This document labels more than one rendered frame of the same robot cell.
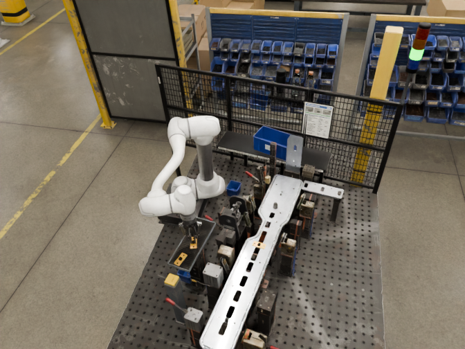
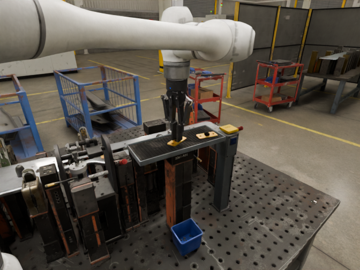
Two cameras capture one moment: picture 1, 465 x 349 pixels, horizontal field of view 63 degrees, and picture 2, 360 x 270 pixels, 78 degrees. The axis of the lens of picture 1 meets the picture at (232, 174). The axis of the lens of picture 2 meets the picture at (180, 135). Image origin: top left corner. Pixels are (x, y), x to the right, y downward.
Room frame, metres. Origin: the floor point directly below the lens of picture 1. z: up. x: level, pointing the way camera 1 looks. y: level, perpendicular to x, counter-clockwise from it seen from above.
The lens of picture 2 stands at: (2.00, 0.70, 1.57)
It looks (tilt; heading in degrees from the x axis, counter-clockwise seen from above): 26 degrees down; 215
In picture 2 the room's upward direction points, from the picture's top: straight up
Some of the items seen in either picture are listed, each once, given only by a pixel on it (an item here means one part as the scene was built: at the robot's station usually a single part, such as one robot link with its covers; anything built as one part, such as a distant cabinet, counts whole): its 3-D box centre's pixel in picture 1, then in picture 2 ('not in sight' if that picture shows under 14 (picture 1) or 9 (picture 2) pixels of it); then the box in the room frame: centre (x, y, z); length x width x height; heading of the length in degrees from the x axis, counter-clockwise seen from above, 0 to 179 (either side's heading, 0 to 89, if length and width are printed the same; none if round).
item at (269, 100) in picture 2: not in sight; (275, 85); (-2.71, -0.26, 0.49); 0.81 x 0.46 x 0.97; 152
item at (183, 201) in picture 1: (183, 199); (180, 35); (1.38, 0.27, 1.54); 0.13 x 0.11 x 0.16; 98
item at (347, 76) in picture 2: not in sight; (334, 75); (-4.04, 0.65, 0.57); 1.86 x 0.90 x 1.14; 167
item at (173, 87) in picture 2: (189, 221); (176, 91); (1.38, 0.25, 1.36); 0.08 x 0.07 x 0.09; 90
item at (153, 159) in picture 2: (192, 242); (178, 142); (1.38, 0.26, 1.16); 0.37 x 0.14 x 0.02; 155
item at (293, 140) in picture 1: (293, 154); not in sight; (2.11, -0.46, 1.17); 0.12 x 0.01 x 0.34; 65
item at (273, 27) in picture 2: not in sight; (272, 49); (-4.53, -0.88, 1.00); 3.44 x 0.14 x 2.00; 164
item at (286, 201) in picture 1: (259, 248); (107, 152); (1.43, -0.14, 1.00); 1.38 x 0.22 x 0.02; 155
